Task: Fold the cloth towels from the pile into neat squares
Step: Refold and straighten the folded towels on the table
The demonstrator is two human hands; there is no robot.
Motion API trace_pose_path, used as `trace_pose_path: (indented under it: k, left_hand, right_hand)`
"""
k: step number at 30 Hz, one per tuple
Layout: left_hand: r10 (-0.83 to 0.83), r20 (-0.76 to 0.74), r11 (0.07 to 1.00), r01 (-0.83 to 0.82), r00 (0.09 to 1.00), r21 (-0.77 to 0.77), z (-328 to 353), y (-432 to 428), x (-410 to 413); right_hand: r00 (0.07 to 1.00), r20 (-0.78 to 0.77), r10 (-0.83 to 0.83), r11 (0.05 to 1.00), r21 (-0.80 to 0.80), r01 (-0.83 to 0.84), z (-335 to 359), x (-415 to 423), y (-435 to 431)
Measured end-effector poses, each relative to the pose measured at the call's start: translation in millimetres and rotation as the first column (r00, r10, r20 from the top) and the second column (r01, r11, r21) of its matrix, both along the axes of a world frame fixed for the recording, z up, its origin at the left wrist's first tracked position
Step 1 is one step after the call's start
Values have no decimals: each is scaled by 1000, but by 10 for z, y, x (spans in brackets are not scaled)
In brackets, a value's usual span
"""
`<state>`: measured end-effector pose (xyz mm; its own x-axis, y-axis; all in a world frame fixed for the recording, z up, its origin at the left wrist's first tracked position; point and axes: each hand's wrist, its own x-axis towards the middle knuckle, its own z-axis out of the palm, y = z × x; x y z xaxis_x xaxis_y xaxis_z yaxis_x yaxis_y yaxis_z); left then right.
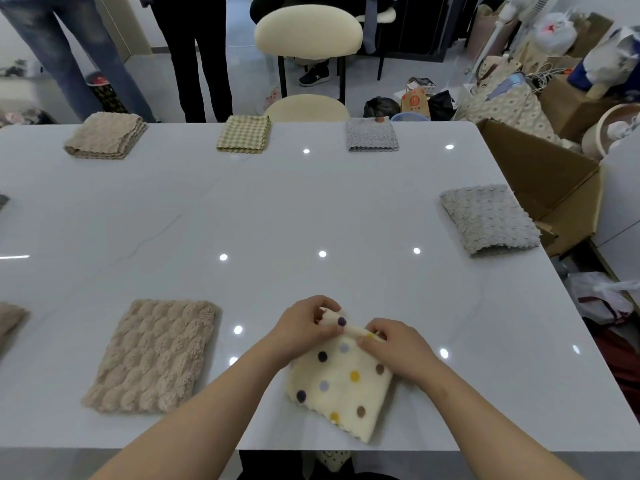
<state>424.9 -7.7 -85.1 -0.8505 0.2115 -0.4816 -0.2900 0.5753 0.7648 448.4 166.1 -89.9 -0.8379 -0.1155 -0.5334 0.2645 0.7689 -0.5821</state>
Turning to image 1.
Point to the brown cardboard box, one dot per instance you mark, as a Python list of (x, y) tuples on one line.
[(575, 104), (592, 32), (540, 169)]

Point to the grey floral cloth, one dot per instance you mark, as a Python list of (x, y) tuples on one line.
[(372, 134)]

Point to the yellow polka dot cloth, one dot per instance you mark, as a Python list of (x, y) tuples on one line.
[(345, 389)]

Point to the white cabinet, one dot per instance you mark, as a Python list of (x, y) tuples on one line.
[(620, 209)]

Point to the blue and white bag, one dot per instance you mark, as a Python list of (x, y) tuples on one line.
[(610, 59)]

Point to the beige textured towel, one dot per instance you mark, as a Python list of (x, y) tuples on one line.
[(150, 354), (10, 319), (105, 137)]

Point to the black furniture panel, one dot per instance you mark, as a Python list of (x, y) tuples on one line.
[(425, 24)]

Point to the cream round basin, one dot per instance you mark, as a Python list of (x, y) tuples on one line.
[(610, 129)]

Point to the black patterned waste bin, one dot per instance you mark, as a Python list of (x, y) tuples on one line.
[(25, 117), (105, 94)]

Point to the blue plastic basket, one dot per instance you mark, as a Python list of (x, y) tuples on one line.
[(410, 117)]

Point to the person's left hand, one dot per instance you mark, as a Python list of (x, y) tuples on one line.
[(300, 329)]

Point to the clear red printed plastic bag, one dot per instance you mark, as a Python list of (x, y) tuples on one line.
[(272, 97)]

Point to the person's black trousers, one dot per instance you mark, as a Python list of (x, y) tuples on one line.
[(270, 467)]

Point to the white marble table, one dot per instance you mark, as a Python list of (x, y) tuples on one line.
[(300, 204)]

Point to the person's right hand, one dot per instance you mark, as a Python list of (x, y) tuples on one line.
[(405, 349)]

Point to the cream seat chair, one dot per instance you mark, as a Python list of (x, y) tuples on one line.
[(307, 32)]

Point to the person's right forearm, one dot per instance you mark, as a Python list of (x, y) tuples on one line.
[(495, 429)]

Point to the pink paper bag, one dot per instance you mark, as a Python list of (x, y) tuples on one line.
[(482, 29)]

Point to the light blue cloth item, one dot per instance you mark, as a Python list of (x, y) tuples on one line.
[(507, 84)]

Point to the black plastic garbage bag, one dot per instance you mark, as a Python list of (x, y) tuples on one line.
[(380, 107)]

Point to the cream perforated clog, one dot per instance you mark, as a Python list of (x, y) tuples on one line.
[(332, 459)]

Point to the beige patterned cushion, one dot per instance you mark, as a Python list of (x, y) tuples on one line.
[(510, 112)]

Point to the green checked cloth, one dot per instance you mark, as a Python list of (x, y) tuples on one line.
[(244, 134)]

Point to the white red printed plastic bag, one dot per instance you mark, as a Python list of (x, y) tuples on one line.
[(552, 34)]

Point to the dark red cloth on floor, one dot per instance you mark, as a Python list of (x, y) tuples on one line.
[(620, 364)]

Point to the person's left forearm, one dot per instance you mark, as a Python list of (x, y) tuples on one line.
[(190, 429)]

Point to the grey fluffy towel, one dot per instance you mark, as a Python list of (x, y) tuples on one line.
[(490, 219), (2, 200)]

